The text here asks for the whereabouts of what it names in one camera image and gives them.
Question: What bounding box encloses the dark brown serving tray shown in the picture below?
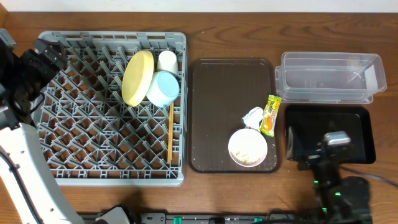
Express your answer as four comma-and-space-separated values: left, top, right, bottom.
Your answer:
187, 58, 282, 174

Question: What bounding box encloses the white tissue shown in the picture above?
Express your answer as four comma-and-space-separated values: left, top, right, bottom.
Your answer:
242, 107, 264, 132

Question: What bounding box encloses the white bowl with food scraps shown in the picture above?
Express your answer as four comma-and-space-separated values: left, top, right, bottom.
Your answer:
228, 128, 268, 167

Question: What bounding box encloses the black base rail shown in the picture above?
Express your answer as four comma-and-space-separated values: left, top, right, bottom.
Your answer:
77, 205, 312, 224

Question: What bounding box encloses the wooden chopstick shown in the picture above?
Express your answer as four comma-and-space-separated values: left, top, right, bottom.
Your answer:
168, 104, 175, 164
166, 104, 174, 165

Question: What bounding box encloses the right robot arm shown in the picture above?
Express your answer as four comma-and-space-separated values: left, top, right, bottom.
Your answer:
287, 127, 373, 223

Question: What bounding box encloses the light blue bowl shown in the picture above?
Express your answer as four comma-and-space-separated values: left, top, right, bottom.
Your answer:
146, 71, 180, 108

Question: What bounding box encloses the yellow plate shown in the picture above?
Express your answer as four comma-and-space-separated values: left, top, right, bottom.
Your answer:
122, 50, 154, 107

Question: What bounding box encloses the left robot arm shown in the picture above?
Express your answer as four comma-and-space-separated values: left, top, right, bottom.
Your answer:
1, 29, 83, 223

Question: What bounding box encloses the clear plastic bin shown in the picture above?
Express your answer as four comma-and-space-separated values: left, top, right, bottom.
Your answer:
275, 52, 387, 104

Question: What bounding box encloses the black plastic tray bin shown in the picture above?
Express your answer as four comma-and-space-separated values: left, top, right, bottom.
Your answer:
285, 105, 376, 164

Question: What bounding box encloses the yellow snack wrapper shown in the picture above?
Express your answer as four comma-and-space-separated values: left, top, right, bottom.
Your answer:
261, 95, 282, 137

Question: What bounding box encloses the white plastic cup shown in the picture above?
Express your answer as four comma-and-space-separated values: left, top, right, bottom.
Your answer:
156, 50, 178, 76

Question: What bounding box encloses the grey plastic dishwasher rack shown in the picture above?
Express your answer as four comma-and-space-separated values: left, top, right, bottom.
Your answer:
32, 31, 188, 187

